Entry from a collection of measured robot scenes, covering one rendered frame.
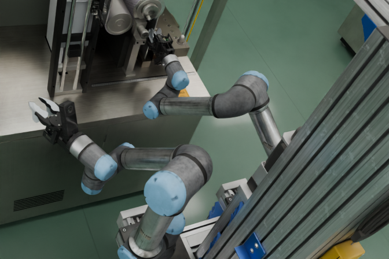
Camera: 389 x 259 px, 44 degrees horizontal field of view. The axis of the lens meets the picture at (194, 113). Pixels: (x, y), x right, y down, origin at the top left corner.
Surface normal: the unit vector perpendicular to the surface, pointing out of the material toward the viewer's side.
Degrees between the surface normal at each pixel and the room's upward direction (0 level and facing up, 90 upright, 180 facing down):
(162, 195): 82
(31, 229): 0
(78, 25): 90
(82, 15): 90
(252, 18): 0
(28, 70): 0
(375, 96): 90
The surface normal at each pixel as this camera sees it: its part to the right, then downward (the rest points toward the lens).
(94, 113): 0.29, -0.63
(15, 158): 0.41, 0.76
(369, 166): -0.86, 0.15
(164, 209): -0.56, 0.37
